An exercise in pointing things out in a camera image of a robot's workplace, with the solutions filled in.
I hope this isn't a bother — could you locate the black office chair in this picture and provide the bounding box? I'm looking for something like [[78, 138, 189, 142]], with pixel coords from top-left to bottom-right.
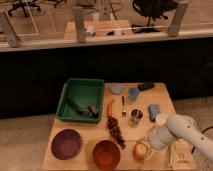
[[132, 0, 178, 34]]

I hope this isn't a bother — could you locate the dark tool in tray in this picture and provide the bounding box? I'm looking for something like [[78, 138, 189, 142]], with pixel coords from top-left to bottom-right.
[[67, 100, 99, 118]]

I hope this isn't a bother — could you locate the metal fork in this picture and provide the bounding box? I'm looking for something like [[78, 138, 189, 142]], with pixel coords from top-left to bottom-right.
[[122, 96, 126, 116]]

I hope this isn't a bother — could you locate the yellow red apple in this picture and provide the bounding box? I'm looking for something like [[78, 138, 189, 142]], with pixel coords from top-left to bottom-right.
[[133, 143, 148, 160]]

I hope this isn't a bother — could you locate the dark grape bunch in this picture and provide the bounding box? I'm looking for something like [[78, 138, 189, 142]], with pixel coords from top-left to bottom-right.
[[107, 117, 126, 149]]

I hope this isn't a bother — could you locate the black oblong object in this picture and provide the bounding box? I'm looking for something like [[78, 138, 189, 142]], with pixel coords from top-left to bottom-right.
[[137, 82, 155, 91]]

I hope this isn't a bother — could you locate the orange red bowl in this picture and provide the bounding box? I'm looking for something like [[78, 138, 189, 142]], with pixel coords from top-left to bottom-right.
[[92, 140, 121, 171]]

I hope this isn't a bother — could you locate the wooden board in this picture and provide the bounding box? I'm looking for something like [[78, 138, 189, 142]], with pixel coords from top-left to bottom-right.
[[42, 83, 196, 171]]

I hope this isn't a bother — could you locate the black chair base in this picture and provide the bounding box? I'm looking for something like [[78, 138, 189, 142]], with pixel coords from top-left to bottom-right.
[[8, 0, 41, 17]]

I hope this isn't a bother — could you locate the green plastic tray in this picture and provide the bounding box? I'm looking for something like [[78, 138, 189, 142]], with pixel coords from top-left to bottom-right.
[[56, 78, 104, 123]]

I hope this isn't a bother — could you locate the black cable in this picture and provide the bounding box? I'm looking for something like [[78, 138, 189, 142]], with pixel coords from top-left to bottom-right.
[[190, 125, 213, 155]]

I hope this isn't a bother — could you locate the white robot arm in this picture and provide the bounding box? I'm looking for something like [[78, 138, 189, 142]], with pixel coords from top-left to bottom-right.
[[148, 114, 213, 162]]

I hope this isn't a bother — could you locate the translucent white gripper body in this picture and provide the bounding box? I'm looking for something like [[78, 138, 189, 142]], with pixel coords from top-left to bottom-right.
[[148, 126, 172, 150]]

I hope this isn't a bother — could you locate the orange carrot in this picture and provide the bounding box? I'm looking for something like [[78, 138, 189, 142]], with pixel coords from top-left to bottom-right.
[[107, 99, 115, 117]]

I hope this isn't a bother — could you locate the purple bowl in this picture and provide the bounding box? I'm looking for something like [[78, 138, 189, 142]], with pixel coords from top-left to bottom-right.
[[51, 129, 82, 160]]

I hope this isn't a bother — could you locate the blue sponge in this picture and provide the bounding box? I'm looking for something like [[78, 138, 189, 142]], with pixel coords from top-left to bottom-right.
[[148, 104, 160, 122]]

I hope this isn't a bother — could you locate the metal cup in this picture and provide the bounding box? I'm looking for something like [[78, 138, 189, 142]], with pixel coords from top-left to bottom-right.
[[131, 109, 143, 125]]

